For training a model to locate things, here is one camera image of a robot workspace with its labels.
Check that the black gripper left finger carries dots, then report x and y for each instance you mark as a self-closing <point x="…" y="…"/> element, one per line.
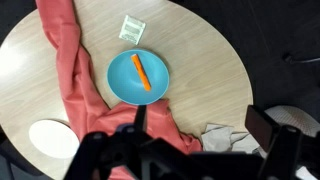
<point x="141" y="116"/>

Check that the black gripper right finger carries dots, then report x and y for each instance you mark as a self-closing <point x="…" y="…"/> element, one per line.
<point x="261" y="128"/>

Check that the orange marker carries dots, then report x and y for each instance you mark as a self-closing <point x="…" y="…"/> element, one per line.
<point x="140" y="71"/>

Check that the blue bowl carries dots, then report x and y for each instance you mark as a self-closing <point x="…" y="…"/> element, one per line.
<point x="123" y="83"/>

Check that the large mesh office chair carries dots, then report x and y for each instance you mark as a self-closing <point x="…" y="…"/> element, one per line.
<point x="296" y="116"/>

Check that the beige cloth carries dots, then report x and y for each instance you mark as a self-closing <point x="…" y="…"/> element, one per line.
<point x="216" y="138"/>

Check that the red cloth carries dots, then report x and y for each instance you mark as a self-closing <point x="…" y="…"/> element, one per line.
<point x="73" y="83"/>

